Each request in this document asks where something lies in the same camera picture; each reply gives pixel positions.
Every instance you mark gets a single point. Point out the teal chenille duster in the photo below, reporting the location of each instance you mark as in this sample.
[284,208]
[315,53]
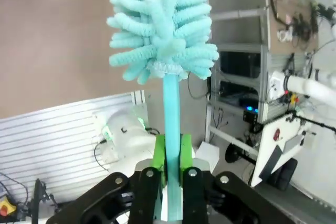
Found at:
[157,11]

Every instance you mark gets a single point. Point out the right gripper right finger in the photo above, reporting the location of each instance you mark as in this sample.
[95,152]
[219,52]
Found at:
[194,197]

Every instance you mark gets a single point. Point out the black controller blue lights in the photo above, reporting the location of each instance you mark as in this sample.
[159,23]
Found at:
[250,111]

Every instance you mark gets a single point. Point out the white pipe boom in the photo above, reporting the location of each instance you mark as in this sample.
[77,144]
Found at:
[309,86]

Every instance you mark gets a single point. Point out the white paper box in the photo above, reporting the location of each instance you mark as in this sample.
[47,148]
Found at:
[208,155]

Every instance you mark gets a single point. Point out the white slatted panel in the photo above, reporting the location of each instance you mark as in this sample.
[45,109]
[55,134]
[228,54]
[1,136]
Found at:
[39,134]

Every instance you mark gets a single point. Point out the black clamp stand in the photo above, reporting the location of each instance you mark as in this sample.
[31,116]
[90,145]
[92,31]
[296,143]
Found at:
[38,200]

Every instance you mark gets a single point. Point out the yellow red emergency stop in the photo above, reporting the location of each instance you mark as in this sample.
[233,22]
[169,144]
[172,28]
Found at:
[6,205]

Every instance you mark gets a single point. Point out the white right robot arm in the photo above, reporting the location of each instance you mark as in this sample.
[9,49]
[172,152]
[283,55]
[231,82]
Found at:
[126,134]

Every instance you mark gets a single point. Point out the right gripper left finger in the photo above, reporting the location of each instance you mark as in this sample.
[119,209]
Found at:
[144,197]

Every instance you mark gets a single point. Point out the white cart panel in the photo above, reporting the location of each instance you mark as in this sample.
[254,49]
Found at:
[270,145]

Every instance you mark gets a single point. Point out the aluminium equipment rack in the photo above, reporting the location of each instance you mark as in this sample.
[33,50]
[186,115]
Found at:
[264,77]

